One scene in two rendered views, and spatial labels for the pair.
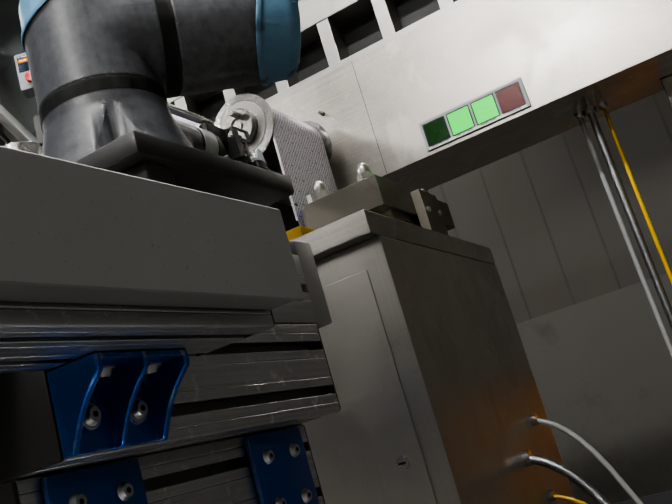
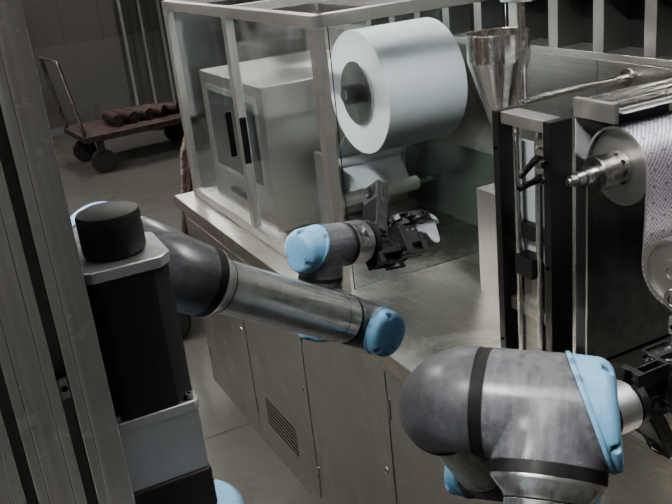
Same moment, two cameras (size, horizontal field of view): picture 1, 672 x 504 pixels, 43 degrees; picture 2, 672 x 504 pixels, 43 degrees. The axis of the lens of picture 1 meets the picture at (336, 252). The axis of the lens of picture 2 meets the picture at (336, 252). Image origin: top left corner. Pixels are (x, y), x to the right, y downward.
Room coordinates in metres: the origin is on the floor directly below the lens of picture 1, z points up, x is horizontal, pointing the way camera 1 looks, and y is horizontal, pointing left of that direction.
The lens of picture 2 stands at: (0.32, -0.21, 1.79)
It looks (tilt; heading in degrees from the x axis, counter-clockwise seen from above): 21 degrees down; 40
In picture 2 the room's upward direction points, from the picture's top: 6 degrees counter-clockwise
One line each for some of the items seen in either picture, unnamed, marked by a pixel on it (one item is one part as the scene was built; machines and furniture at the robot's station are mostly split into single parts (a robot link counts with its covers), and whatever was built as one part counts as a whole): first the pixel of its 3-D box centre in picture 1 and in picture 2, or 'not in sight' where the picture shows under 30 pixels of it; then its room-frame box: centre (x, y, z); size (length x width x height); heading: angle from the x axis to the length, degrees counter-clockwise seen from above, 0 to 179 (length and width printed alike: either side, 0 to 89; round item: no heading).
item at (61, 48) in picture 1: (96, 41); not in sight; (0.73, 0.16, 0.98); 0.13 x 0.12 x 0.14; 108
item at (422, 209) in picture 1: (432, 218); not in sight; (1.70, -0.21, 0.97); 0.10 x 0.03 x 0.11; 156
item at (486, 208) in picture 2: not in sight; (502, 181); (2.04, 0.72, 1.19); 0.14 x 0.14 x 0.57
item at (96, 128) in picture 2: not in sight; (128, 103); (5.00, 5.98, 0.49); 1.27 x 0.72 x 0.98; 163
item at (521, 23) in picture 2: not in sight; (522, 52); (1.91, 0.60, 1.51); 0.02 x 0.02 x 0.20
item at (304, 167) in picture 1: (312, 186); not in sight; (1.73, 0.01, 1.11); 0.23 x 0.01 x 0.18; 156
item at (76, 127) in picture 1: (115, 153); not in sight; (0.72, 0.17, 0.87); 0.15 x 0.15 x 0.10
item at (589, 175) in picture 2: not in sight; (580, 178); (1.68, 0.37, 1.34); 0.06 x 0.03 x 0.03; 156
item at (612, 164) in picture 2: not in sight; (606, 171); (1.73, 0.35, 1.34); 0.06 x 0.06 x 0.06; 66
